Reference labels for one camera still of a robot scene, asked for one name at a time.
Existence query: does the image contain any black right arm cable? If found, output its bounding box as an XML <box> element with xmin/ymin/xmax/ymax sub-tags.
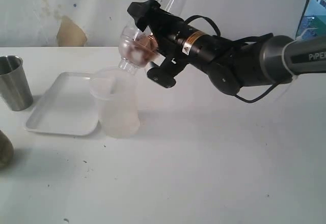
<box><xmin>184</xmin><ymin>14</ymin><xmax>278</xmax><ymax>104</ymax></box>

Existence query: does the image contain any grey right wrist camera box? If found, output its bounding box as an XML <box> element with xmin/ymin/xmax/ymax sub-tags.
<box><xmin>146</xmin><ymin>57</ymin><xmax>187</xmax><ymax>89</ymax></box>

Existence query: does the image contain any brown wooden bowl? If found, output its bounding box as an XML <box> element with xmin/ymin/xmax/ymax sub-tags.
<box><xmin>0</xmin><ymin>131</ymin><xmax>14</xmax><ymax>169</ymax></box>

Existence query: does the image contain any stainless steel cup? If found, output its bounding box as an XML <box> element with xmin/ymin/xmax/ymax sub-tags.
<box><xmin>1</xmin><ymin>55</ymin><xmax>33</xmax><ymax>111</ymax></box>

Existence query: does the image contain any clear dome lid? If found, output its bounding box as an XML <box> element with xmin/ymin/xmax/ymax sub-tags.
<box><xmin>118</xmin><ymin>24</ymin><xmax>158</xmax><ymax>75</ymax></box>

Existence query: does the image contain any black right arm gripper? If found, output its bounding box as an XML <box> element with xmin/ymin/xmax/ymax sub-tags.
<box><xmin>127</xmin><ymin>0</ymin><xmax>190</xmax><ymax>61</ymax></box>

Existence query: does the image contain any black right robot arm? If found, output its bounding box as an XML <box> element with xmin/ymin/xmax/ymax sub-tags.
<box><xmin>127</xmin><ymin>0</ymin><xmax>325</xmax><ymax>97</ymax></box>

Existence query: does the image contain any green container outside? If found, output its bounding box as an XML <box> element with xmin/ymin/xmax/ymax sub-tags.
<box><xmin>307</xmin><ymin>16</ymin><xmax>325</xmax><ymax>37</ymax></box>

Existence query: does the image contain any white rectangular tray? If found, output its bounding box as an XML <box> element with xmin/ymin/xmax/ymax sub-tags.
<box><xmin>24</xmin><ymin>72</ymin><xmax>98</xmax><ymax>136</ymax></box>

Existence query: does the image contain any translucent plastic cup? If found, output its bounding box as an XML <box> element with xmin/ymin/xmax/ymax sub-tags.
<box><xmin>90</xmin><ymin>67</ymin><xmax>140</xmax><ymax>138</ymax></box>

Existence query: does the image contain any black metal frame post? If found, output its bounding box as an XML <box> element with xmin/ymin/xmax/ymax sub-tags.
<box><xmin>295</xmin><ymin>0</ymin><xmax>310</xmax><ymax>37</ymax></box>

